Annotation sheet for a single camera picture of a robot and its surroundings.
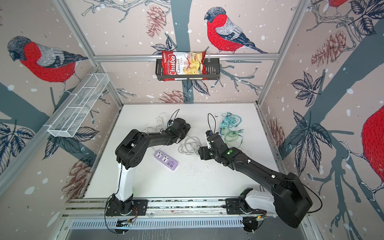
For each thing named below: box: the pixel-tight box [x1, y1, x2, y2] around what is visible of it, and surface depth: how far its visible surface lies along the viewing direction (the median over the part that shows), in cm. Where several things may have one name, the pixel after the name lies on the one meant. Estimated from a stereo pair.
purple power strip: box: [154, 149, 179, 171], surface depth 90 cm
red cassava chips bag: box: [161, 50, 207, 82], surface depth 90 cm
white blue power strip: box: [178, 119, 228, 156], surface depth 98 cm
